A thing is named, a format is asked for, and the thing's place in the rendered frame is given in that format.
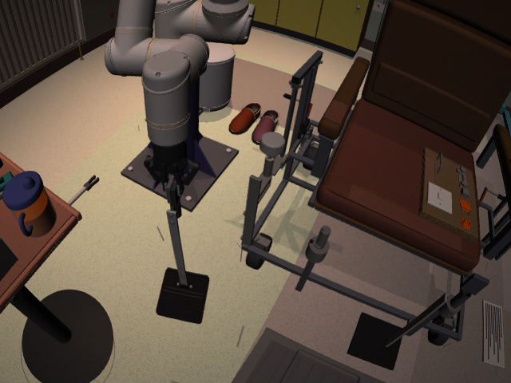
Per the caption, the orange clip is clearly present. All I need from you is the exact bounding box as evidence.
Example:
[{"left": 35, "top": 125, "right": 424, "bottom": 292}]
[{"left": 458, "top": 198, "right": 473, "bottom": 231}]

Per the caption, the grey round bin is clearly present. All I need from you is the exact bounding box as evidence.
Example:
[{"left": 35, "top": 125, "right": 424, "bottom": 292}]
[{"left": 197, "top": 42, "right": 236, "bottom": 113}]

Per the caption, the pink slipper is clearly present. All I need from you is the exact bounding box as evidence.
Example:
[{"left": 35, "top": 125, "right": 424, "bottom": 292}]
[{"left": 252, "top": 110, "right": 281, "bottom": 144}]

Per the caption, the grey reacher grabber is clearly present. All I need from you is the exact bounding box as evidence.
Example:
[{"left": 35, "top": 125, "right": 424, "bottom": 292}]
[{"left": 67, "top": 175, "right": 101, "bottom": 206}]

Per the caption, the grey radiator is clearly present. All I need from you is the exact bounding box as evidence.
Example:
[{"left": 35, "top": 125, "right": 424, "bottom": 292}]
[{"left": 0, "top": 0, "right": 87, "bottom": 91}]

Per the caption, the brown table with black base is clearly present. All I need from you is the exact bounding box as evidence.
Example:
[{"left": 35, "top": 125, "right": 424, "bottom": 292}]
[{"left": 0, "top": 151, "right": 115, "bottom": 383}]

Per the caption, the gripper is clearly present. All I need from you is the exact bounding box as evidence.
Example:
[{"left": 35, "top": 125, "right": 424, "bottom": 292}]
[{"left": 143, "top": 140, "right": 200, "bottom": 188}]

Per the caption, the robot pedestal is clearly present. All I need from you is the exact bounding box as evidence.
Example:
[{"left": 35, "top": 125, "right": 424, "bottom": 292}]
[{"left": 121, "top": 75, "right": 240, "bottom": 212}]

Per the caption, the orange cup with blue lid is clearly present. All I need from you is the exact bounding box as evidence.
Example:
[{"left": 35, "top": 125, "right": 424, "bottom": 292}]
[{"left": 2, "top": 171, "right": 57, "bottom": 239}]

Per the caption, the red slipper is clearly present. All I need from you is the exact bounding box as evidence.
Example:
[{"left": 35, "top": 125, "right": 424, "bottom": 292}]
[{"left": 228, "top": 102, "right": 263, "bottom": 135}]

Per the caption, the grey round knob lever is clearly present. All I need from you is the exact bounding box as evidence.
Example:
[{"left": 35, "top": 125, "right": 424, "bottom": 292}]
[{"left": 259, "top": 132, "right": 287, "bottom": 179}]

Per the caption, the black footrest with rod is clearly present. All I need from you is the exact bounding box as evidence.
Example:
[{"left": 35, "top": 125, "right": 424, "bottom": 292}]
[
  {"left": 155, "top": 174, "right": 211, "bottom": 325},
  {"left": 347, "top": 293, "right": 457, "bottom": 370}
]

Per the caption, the black flat device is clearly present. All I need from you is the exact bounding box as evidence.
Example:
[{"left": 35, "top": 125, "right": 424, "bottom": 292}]
[{"left": 0, "top": 239, "right": 19, "bottom": 277}]

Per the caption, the white wall switch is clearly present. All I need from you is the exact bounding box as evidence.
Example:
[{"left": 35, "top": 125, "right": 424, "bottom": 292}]
[{"left": 426, "top": 181, "right": 454, "bottom": 215}]

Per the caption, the yellow cupboard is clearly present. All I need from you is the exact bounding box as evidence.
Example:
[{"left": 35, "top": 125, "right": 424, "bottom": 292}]
[{"left": 251, "top": 0, "right": 372, "bottom": 53}]

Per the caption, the brown gliding chair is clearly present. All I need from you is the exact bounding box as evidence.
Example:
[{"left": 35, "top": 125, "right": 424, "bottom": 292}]
[{"left": 239, "top": 0, "right": 511, "bottom": 348}]

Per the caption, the white floor vent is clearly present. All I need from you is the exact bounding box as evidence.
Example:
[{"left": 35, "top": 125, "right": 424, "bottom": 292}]
[{"left": 481, "top": 299, "right": 509, "bottom": 365}]

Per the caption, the grey metal latch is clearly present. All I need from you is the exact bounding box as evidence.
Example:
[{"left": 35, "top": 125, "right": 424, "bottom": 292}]
[{"left": 455, "top": 166, "right": 470, "bottom": 199}]

